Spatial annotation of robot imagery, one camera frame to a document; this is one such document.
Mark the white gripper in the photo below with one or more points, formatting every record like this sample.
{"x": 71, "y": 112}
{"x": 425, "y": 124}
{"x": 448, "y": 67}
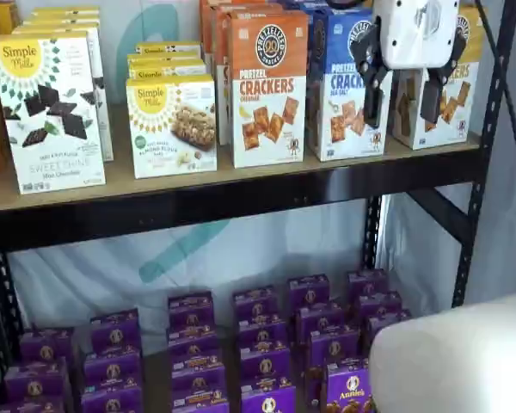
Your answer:
{"x": 417, "y": 34}

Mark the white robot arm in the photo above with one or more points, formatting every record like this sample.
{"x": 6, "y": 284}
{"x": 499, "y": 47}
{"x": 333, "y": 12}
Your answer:
{"x": 456, "y": 357}

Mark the yellow white pretzel crackers box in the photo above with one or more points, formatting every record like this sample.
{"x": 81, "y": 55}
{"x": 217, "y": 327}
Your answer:
{"x": 456, "y": 125}

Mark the blue sea salt crackers box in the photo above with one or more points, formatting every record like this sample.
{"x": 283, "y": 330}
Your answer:
{"x": 339, "y": 112}

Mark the orange cheddar pretzel crackers box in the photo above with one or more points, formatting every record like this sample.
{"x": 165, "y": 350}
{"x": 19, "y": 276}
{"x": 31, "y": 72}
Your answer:
{"x": 221, "y": 86}
{"x": 205, "y": 30}
{"x": 268, "y": 90}

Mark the purple Annie's snack box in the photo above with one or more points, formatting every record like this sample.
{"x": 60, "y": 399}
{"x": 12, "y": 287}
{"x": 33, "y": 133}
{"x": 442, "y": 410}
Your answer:
{"x": 112, "y": 402}
{"x": 367, "y": 284}
{"x": 348, "y": 389}
{"x": 198, "y": 370}
{"x": 320, "y": 322}
{"x": 193, "y": 342}
{"x": 378, "y": 306}
{"x": 382, "y": 327}
{"x": 262, "y": 333}
{"x": 309, "y": 292}
{"x": 268, "y": 400}
{"x": 256, "y": 303}
{"x": 265, "y": 365}
{"x": 116, "y": 331}
{"x": 36, "y": 380}
{"x": 191, "y": 312}
{"x": 112, "y": 370}
{"x": 200, "y": 400}
{"x": 30, "y": 406}
{"x": 333, "y": 350}
{"x": 45, "y": 344}

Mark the black metal shelf rack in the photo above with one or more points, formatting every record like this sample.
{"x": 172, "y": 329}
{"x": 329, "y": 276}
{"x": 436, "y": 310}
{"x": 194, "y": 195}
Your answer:
{"x": 241, "y": 202}

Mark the wooden shelf board with crackers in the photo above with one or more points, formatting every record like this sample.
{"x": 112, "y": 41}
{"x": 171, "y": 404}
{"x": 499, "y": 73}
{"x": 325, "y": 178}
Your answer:
{"x": 198, "y": 183}

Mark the Simple Mills almond bars box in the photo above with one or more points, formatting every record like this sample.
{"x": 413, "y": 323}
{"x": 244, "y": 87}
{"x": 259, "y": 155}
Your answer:
{"x": 163, "y": 57}
{"x": 172, "y": 129}
{"x": 172, "y": 69}
{"x": 167, "y": 47}

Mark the Simple Mills sweet thins box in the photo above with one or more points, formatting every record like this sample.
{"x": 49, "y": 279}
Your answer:
{"x": 60, "y": 21}
{"x": 64, "y": 15}
{"x": 66, "y": 9}
{"x": 105, "y": 107}
{"x": 47, "y": 116}

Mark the plain orange snack box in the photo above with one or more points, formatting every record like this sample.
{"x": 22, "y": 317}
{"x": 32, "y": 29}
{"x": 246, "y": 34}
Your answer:
{"x": 2, "y": 15}

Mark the white backdrop sheet teal logo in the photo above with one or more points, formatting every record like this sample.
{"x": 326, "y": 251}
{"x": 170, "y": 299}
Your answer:
{"x": 112, "y": 275}

